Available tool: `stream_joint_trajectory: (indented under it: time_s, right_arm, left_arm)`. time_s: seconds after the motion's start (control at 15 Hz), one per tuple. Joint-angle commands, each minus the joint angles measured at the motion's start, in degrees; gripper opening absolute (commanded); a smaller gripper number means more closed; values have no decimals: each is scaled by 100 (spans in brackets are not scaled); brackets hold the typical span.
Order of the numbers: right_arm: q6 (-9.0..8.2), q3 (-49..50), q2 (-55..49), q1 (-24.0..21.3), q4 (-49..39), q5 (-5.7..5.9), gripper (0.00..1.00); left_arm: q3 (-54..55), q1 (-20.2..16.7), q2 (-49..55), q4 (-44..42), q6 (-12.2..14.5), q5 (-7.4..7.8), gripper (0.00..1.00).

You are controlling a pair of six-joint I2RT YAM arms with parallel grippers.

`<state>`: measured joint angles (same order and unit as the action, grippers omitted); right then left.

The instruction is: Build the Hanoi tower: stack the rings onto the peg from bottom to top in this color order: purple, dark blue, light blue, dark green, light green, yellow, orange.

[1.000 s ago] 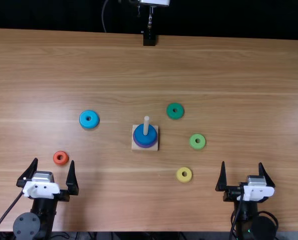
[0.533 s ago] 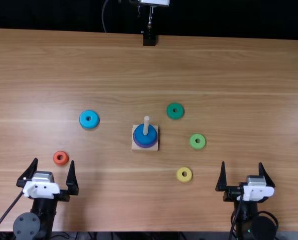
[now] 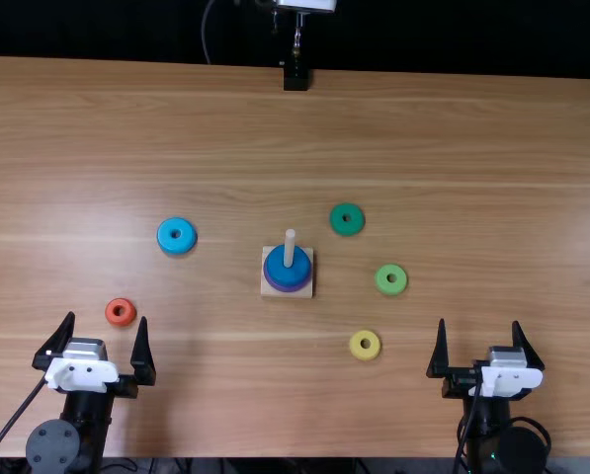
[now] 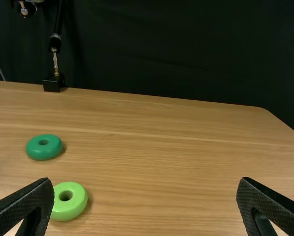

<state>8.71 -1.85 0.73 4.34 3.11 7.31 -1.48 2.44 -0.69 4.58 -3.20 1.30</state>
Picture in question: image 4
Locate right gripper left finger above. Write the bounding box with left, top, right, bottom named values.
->
left=0, top=177, right=55, bottom=236

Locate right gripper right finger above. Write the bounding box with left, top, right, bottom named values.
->
left=236, top=177, right=294, bottom=236

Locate black clamp stand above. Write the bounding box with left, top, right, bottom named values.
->
left=42, top=0, right=66, bottom=93

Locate light green ring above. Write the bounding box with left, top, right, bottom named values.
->
left=49, top=181, right=89, bottom=222

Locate dark green ring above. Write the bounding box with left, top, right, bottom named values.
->
left=25, top=133, right=64, bottom=162

